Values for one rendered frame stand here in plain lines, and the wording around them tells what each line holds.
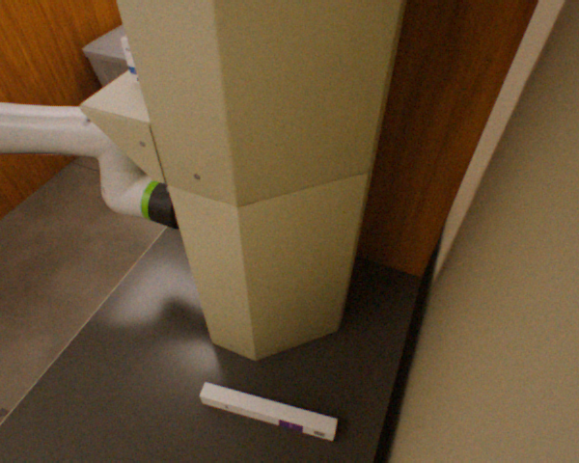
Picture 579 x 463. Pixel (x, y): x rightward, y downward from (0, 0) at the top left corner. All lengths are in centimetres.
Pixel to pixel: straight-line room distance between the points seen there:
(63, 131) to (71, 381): 52
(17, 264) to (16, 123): 185
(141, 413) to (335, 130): 68
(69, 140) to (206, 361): 52
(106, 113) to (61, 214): 230
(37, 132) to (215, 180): 44
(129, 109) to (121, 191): 34
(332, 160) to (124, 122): 27
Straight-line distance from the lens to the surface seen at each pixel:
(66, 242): 268
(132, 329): 103
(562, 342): 31
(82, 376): 102
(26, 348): 234
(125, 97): 61
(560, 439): 28
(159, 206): 85
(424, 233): 99
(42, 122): 89
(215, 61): 44
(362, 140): 57
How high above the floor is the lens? 179
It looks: 49 degrees down
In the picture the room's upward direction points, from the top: straight up
